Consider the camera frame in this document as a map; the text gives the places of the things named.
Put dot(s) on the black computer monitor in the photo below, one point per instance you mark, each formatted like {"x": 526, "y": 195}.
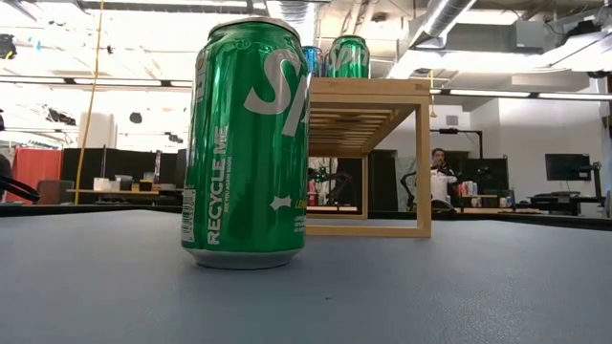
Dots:
{"x": 568, "y": 167}

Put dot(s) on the wooden slatted shelf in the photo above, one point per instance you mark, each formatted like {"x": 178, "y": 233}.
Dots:
{"x": 373, "y": 87}

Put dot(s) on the brown box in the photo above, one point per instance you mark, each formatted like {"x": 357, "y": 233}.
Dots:
{"x": 55, "y": 192}

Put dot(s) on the silver round air duct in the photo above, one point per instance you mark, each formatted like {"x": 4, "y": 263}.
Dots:
{"x": 442, "y": 19}

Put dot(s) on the dark background desk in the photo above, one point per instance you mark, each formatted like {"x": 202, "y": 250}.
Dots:
{"x": 124, "y": 165}

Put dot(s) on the wooden background desk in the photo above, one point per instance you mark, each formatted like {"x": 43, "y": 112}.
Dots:
{"x": 497, "y": 209}

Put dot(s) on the dark office desk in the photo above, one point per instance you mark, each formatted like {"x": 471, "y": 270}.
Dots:
{"x": 569, "y": 200}

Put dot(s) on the dark wide background monitor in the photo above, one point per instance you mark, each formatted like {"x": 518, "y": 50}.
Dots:
{"x": 487, "y": 173}

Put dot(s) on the black monitor stand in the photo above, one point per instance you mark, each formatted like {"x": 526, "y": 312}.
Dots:
{"x": 596, "y": 184}

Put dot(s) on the small black yellow box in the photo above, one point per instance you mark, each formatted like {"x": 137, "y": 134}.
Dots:
{"x": 146, "y": 185}

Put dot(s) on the black background robot arm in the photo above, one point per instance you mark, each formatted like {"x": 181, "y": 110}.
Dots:
{"x": 337, "y": 184}

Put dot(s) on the red background object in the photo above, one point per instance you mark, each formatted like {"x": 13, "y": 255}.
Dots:
{"x": 36, "y": 167}

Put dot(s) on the long ceiling light strip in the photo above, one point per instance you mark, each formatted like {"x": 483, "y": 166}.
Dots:
{"x": 119, "y": 82}
{"x": 526, "y": 94}

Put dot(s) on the green Sprite can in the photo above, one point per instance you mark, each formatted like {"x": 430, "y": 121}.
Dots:
{"x": 239, "y": 191}
{"x": 349, "y": 57}

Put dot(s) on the black curved bar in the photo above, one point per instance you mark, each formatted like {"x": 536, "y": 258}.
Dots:
{"x": 19, "y": 190}

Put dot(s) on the white container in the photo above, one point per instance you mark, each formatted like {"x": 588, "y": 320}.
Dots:
{"x": 101, "y": 184}

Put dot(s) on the person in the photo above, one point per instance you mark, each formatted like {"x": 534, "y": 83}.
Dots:
{"x": 440, "y": 179}

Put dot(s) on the silver blue Red Bull can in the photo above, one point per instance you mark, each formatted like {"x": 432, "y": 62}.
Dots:
{"x": 312, "y": 59}

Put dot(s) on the white cylindrical tank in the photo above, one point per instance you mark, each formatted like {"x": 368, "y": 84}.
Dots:
{"x": 97, "y": 130}

